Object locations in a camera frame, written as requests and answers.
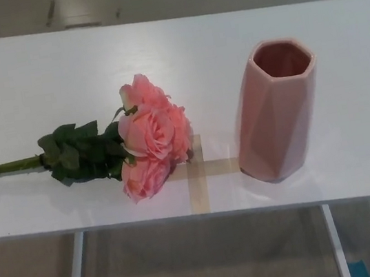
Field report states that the pink artificial rose bouquet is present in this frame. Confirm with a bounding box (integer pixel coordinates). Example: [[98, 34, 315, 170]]
[[0, 65, 203, 225]]

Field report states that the pink faceted ceramic vase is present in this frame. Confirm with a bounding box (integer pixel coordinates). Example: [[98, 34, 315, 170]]
[[221, 32, 334, 188]]

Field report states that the short beige tape strip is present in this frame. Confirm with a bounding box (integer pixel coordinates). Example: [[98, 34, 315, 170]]
[[167, 155, 242, 185]]

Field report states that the long beige tape strip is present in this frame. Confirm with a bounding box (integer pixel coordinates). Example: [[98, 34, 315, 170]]
[[178, 132, 214, 215]]

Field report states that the teal floor tape patch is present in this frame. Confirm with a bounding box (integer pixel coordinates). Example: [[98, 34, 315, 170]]
[[347, 257, 370, 277]]

